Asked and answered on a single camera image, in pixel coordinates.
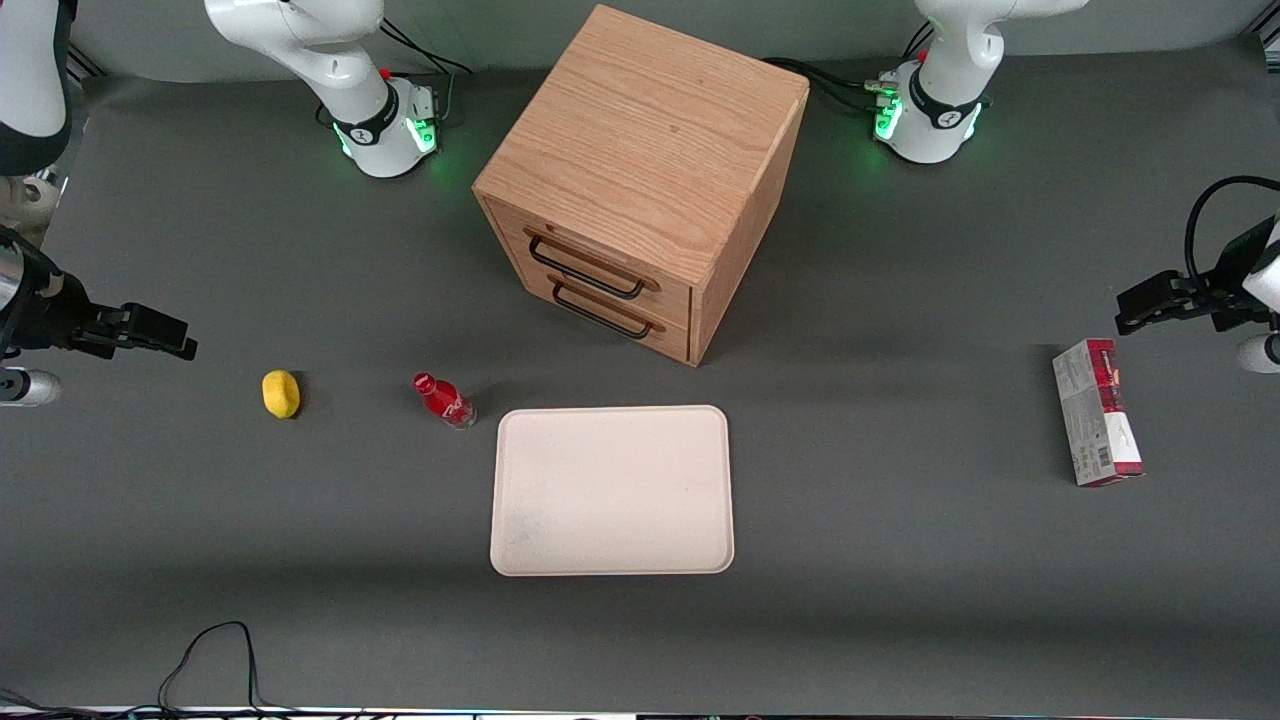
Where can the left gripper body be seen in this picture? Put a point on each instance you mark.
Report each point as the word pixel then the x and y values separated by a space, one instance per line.
pixel 1222 299

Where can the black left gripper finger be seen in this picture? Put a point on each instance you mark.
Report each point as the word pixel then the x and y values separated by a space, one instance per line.
pixel 1155 292
pixel 1160 317

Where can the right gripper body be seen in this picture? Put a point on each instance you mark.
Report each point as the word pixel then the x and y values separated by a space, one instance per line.
pixel 52 322

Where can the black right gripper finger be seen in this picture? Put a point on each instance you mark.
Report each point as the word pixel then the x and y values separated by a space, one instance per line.
pixel 165 348
pixel 155 322

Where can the red coke bottle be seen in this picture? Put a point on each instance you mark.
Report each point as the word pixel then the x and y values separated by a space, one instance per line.
pixel 440 398

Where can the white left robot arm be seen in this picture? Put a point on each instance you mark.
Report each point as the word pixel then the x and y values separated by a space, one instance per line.
pixel 945 110

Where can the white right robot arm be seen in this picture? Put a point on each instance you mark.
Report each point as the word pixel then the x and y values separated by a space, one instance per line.
pixel 365 95

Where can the beige rectangular tray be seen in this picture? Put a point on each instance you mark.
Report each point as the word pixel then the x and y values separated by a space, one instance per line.
pixel 612 490

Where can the grey and red carton box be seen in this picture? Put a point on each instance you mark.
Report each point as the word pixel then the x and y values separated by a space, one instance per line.
pixel 1095 420

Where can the yellow lemon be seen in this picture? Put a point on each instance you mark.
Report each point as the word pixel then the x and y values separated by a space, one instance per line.
pixel 281 394

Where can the silver metal clamp fixture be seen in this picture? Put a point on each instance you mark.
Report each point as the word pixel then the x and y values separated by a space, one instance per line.
pixel 35 195

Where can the wooden drawer front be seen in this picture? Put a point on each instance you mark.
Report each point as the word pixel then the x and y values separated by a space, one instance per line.
pixel 670 300
pixel 675 340

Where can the wooden drawer cabinet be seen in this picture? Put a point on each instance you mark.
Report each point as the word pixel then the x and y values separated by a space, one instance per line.
pixel 640 130

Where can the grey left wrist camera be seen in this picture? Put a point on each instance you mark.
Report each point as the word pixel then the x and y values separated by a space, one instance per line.
pixel 1262 353

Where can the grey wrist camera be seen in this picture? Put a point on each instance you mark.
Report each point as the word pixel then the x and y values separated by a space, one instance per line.
pixel 1262 353
pixel 25 387

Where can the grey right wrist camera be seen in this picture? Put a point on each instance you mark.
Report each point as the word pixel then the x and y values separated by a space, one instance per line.
pixel 25 387

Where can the aluminium frame rail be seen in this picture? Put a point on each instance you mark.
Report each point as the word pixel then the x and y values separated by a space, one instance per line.
pixel 85 62

